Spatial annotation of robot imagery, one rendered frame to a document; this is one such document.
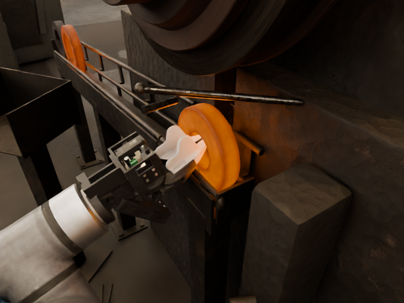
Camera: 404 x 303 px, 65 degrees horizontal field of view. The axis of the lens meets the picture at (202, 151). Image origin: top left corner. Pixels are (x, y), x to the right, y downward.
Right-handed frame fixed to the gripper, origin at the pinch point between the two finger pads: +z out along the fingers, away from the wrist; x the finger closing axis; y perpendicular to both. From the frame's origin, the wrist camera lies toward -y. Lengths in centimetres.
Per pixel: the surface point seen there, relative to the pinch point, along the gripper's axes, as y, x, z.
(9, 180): -59, 118, -62
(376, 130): 9.7, -23.6, 10.4
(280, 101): 11.0, -12.9, 6.8
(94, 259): -64, 47, -41
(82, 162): -69, 111, -28
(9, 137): -5, 48, -32
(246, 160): -3.7, -5.8, 4.2
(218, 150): 2.9, -6.2, -0.4
